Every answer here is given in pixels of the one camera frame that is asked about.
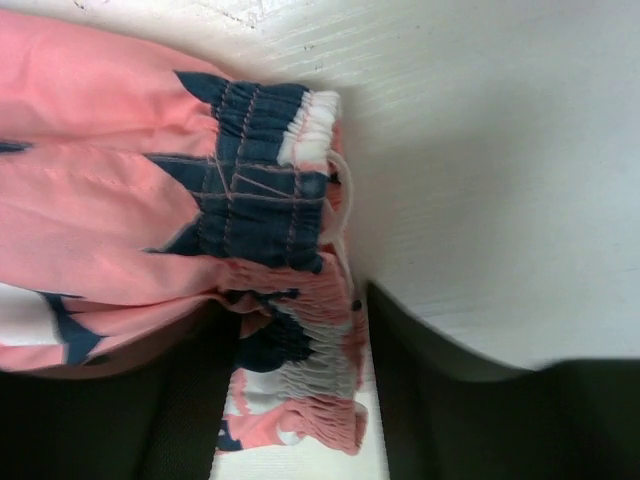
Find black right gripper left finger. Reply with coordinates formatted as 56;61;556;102
1;303;240;479

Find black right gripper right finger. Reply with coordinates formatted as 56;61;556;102
366;284;639;479

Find pink shark print shorts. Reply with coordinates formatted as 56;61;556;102
1;10;367;455

